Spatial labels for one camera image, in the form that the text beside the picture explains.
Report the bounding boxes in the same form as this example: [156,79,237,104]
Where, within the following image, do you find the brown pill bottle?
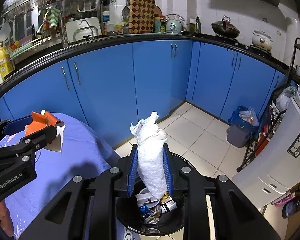
[160,199,177,214]

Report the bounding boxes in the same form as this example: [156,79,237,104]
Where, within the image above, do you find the mint green kettle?
[166,14,185,34]

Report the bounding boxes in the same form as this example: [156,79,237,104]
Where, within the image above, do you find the black round trash bin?
[115,152,191,237]

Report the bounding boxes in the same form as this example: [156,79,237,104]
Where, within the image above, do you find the white ceramic pot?
[251,30,273,52]

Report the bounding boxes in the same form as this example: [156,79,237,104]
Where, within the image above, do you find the chrome sink faucet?
[72,20,99,42]

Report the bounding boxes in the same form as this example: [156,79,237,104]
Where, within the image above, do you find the grey bin with blue bag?
[226,106,259,148]

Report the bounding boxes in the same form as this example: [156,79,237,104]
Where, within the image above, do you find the black wok with lid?
[211,15,240,39]

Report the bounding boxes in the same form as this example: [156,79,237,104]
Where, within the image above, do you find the checkered wooden cutting board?
[129,0,155,34]

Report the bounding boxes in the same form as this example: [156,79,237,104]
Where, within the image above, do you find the yellow detergent bottle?
[0,43,15,80]

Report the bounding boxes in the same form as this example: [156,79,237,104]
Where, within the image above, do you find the white air purifier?
[232,99,300,208]

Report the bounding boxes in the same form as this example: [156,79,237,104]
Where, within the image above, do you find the orange white small carton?
[25,110,66,153]

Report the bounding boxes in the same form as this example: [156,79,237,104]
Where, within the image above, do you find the yellow snack wrapper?
[160,191,172,205]

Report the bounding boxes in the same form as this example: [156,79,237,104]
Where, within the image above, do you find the blue foil snack wrapper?
[140,205,162,225]

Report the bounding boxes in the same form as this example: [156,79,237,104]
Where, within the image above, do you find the black metal storage rack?
[236,37,300,172]

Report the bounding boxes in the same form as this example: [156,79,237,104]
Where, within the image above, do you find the blue kitchen cabinets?
[0,40,284,146]

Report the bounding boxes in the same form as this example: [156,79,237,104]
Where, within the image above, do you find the white milk carton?
[135,188,160,209]

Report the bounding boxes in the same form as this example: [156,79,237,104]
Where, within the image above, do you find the person's left hand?
[0,200,14,238]

